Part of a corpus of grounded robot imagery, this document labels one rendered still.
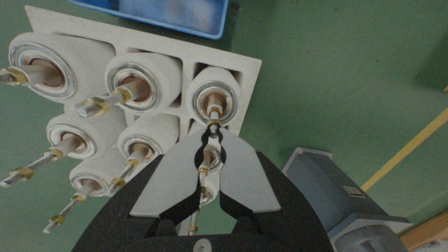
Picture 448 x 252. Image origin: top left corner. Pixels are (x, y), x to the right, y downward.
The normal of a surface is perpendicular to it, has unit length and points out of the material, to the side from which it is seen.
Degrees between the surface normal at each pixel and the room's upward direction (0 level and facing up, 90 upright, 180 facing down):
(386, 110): 0
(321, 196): 90
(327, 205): 90
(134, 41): 0
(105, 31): 0
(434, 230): 90
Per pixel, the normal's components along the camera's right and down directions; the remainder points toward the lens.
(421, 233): -0.97, -0.18
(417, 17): 0.04, 0.48
